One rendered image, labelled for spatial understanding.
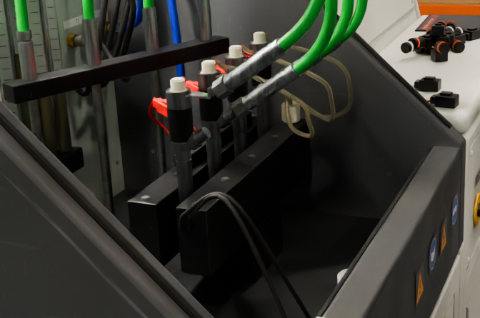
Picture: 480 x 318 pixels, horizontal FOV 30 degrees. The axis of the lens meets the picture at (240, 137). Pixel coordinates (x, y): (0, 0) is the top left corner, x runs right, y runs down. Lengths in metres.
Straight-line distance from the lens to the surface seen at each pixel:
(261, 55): 0.94
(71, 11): 1.31
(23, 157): 0.69
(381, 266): 0.91
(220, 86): 0.96
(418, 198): 1.07
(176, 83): 0.99
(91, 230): 0.67
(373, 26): 1.65
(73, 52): 1.32
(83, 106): 1.35
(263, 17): 1.28
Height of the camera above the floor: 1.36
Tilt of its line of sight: 19 degrees down
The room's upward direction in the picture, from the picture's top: 3 degrees counter-clockwise
